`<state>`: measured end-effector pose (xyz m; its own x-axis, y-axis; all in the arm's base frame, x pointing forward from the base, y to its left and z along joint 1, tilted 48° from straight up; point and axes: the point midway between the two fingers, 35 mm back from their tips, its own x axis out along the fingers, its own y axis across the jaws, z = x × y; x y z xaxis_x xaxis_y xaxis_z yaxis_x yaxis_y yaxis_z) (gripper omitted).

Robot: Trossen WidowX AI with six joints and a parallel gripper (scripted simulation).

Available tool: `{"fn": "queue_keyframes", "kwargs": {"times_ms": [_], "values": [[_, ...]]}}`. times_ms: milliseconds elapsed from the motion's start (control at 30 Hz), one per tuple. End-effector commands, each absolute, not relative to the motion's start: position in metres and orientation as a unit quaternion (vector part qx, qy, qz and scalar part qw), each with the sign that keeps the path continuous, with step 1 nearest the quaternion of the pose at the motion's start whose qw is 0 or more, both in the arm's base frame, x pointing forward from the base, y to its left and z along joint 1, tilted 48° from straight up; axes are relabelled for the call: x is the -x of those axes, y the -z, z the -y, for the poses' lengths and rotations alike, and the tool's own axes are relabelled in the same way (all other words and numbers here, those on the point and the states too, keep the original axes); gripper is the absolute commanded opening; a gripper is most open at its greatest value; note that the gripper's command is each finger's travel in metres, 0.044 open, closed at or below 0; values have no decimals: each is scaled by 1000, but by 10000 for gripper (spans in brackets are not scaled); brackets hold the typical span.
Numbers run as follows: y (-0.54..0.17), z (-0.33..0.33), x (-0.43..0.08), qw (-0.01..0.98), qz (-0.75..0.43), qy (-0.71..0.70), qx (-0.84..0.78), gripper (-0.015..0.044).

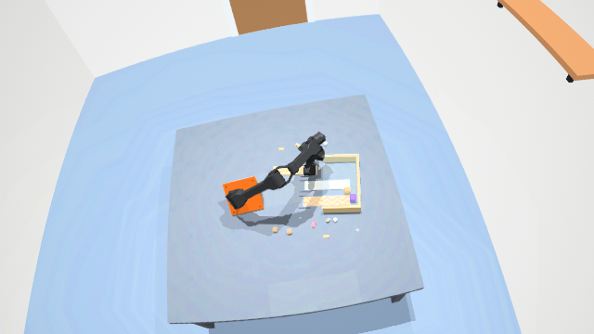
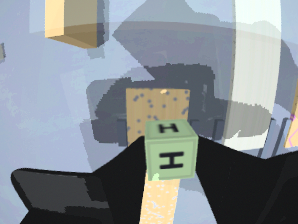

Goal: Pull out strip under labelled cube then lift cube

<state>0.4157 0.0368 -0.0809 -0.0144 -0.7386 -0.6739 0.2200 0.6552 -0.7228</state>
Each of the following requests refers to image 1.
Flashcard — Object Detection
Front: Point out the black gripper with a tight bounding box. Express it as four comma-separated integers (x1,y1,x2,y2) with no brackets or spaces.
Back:
303,156,316,176

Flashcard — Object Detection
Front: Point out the orange flat strip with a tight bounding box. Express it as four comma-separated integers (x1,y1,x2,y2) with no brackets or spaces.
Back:
303,197,323,207

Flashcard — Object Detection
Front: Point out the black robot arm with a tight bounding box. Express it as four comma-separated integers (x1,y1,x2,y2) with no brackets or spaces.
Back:
226,132,326,210

